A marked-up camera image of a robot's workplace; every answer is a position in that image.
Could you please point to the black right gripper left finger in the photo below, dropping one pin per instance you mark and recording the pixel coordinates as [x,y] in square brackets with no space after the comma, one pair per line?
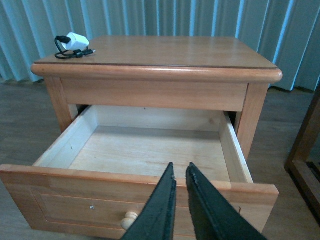
[157,219]

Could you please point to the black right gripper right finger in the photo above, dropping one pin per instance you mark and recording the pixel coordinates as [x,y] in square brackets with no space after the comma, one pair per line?
[213,217]

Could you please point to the wooden drawer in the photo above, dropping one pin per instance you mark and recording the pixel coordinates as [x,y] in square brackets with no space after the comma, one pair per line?
[96,178]

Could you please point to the white charger with black cable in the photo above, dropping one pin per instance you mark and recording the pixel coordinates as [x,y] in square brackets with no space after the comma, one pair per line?
[72,46]

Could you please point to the wooden nightstand cabinet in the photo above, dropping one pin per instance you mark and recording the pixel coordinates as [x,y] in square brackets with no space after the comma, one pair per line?
[181,72]

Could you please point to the light blue pleated curtain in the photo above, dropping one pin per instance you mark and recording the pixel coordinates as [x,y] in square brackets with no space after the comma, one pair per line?
[286,32]

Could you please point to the dark wooden furniture frame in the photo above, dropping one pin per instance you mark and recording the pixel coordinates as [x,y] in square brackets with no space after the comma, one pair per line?
[306,174]

